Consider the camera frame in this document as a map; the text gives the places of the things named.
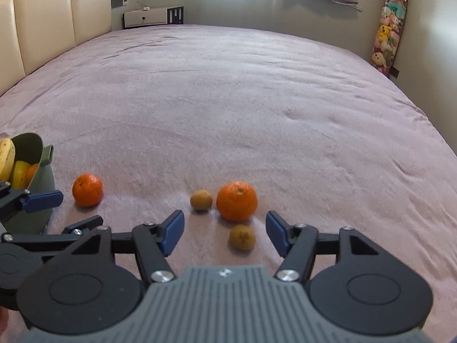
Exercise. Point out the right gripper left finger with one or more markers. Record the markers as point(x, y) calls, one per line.
point(153, 243)

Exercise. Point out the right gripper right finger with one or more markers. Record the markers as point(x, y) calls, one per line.
point(296, 244)

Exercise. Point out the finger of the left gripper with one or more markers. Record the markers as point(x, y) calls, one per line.
point(14, 201)
point(53, 242)

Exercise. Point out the green pear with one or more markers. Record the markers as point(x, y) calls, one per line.
point(19, 179)

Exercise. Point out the orange tangerine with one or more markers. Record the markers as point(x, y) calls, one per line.
point(30, 173)
point(237, 201)
point(87, 190)

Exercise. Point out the yellow banana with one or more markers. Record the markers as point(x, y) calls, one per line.
point(7, 158)

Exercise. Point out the green colander bowl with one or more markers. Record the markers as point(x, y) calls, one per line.
point(29, 147)

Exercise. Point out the small brown kiwi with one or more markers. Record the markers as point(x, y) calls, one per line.
point(242, 237)
point(201, 200)

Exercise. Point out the pink bed blanket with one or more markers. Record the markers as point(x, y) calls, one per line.
point(160, 112)

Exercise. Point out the cream padded headboard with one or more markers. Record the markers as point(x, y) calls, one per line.
point(34, 32)

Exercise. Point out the white bedside cabinet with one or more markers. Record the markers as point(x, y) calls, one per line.
point(153, 17)

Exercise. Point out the hanging plush toy organizer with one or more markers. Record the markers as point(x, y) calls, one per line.
point(388, 35)

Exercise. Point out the wall switch panel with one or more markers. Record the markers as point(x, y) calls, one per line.
point(118, 3)

